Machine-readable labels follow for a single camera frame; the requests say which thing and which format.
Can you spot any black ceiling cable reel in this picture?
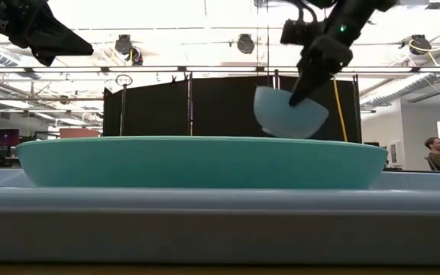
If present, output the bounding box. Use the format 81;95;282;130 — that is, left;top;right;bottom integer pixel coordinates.
236;33;256;55
114;34;134;56

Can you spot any dark purple monitor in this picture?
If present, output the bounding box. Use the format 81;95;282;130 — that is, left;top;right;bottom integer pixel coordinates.
0;128;21;148

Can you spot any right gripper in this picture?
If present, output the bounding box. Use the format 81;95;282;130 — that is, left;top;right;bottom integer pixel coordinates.
288;34;354;107

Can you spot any blue ribbed bowl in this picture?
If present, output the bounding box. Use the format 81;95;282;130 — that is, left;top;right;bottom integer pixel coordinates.
253;86;330;140

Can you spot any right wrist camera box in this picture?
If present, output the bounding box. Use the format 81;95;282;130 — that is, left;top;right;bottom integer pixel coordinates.
280;18;326;47

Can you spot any ring on black pole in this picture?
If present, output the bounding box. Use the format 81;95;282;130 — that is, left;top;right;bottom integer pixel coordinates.
115;73;134;138

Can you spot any yellow hanging cable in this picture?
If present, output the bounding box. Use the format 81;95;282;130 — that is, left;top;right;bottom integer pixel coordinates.
332;74;349;143

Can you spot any pink cup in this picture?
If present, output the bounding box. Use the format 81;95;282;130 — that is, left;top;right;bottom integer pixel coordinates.
59;128;102;139

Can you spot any ceiling reel with yellow cable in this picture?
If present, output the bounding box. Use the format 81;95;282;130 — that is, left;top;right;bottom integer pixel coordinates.
128;46;144;66
409;34;432;56

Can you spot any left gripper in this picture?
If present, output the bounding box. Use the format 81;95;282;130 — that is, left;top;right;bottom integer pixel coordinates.
0;0;94;66

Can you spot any teal plate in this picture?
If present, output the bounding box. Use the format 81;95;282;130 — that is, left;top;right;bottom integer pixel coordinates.
16;135;389;190

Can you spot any long ceiling rail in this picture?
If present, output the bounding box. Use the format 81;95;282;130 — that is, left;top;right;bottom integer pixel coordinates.
0;65;440;74

